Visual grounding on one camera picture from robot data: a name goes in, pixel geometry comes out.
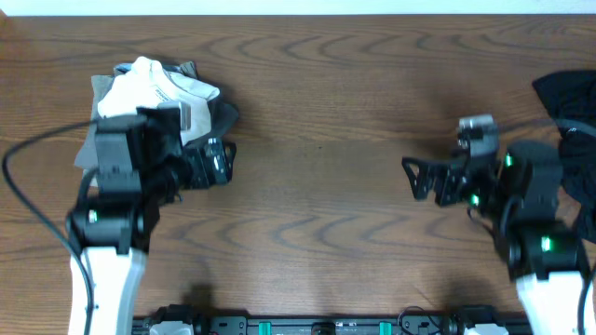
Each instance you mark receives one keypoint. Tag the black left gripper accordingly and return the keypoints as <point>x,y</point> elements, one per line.
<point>222,169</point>

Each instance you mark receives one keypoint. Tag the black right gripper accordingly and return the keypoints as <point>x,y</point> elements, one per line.
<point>451,172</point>

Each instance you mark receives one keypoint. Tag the black t-shirt with logo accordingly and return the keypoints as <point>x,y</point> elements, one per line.
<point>569,99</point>

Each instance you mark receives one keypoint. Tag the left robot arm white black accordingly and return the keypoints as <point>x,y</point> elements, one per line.
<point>142,165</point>

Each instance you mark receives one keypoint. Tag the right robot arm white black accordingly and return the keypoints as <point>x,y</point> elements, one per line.
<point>546,260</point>

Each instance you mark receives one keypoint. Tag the grey folded t-shirt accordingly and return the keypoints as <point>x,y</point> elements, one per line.
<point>223,115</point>

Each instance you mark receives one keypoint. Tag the white folded t-shirt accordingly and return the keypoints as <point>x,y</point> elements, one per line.
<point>148,84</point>

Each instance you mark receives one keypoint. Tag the black mounting rail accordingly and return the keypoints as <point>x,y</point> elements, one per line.
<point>413,320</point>

